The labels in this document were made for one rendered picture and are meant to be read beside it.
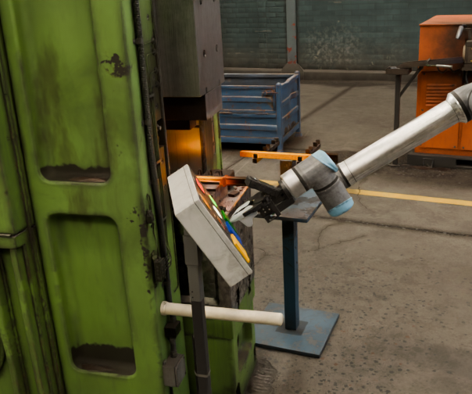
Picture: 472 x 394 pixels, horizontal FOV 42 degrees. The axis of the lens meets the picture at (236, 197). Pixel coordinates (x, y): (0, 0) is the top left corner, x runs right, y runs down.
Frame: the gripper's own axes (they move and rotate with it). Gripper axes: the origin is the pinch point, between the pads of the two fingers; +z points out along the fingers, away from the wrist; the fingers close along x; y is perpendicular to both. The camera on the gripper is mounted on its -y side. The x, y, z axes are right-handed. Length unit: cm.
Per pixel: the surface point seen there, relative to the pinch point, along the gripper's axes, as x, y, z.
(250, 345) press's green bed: 56, 82, 32
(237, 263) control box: -27.0, 1.1, 4.0
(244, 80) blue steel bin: 496, 81, -60
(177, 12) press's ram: 33, -59, -23
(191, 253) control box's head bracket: -11.4, -2.5, 15.6
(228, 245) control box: -27.0, -5.0, 3.2
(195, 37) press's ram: 31, -49, -23
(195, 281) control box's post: -11.3, 6.2, 20.0
